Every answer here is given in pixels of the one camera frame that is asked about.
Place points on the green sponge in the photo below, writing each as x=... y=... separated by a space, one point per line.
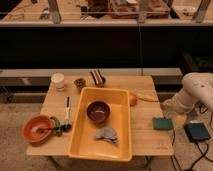
x=162 y=123

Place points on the yellow plastic tub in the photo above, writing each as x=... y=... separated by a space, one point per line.
x=83 y=144

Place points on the spoon in orange bowl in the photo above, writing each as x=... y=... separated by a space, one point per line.
x=41 y=130

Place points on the yellow banana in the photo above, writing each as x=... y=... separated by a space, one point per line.
x=147 y=98

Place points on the purple bowl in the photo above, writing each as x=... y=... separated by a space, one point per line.
x=98 y=112

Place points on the small brown cup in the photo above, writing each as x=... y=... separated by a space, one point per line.
x=80 y=83

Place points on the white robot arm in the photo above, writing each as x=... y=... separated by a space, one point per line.
x=195 y=87

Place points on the orange bowl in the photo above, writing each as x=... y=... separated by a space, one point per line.
x=29 y=129

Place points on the grey towel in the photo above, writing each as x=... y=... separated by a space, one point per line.
x=107 y=134

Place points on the white cup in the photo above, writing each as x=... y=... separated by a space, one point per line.
x=58 y=81

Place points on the green vegetable toy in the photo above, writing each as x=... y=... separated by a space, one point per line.
x=58 y=130

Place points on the striped cloth in cup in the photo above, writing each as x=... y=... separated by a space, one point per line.
x=98 y=79

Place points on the orange fruit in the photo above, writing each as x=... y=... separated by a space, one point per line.
x=133 y=99

